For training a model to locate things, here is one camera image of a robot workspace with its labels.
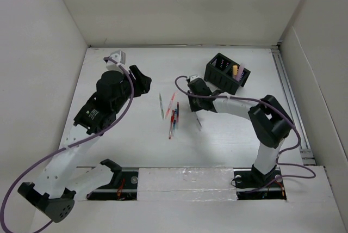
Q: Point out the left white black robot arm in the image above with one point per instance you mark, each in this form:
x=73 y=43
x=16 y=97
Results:
x=54 y=193

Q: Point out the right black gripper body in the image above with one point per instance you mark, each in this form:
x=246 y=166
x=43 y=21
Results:
x=195 y=103

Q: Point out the blue clear pen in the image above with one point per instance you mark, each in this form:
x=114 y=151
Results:
x=175 y=119

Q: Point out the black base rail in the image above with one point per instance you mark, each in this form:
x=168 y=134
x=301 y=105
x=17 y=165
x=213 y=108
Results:
x=187 y=184

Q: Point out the red clear pen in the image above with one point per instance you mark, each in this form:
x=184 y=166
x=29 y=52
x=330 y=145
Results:
x=171 y=123

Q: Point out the black pen organizer box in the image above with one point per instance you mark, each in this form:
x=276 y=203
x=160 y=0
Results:
x=219 y=72

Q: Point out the purple highlighter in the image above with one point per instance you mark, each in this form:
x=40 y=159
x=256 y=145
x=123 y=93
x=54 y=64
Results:
x=240 y=72

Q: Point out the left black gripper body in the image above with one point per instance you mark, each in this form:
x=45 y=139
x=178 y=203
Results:
x=139 y=87

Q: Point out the pink clear pen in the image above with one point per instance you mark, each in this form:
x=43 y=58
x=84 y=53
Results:
x=170 y=104

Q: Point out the orange highlighter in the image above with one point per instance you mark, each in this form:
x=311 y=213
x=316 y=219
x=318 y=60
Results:
x=234 y=70

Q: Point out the aluminium side rail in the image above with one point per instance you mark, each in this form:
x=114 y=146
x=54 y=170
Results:
x=304 y=149

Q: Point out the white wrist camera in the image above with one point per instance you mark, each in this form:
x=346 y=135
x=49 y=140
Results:
x=192 y=78
x=114 y=59

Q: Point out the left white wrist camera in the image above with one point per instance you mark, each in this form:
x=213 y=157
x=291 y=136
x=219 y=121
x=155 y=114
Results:
x=114 y=59

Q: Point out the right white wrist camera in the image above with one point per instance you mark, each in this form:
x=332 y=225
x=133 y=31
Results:
x=192 y=78

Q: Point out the green clear pen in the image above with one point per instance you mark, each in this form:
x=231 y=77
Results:
x=161 y=107

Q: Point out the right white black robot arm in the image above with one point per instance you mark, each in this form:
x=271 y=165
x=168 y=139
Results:
x=269 y=120

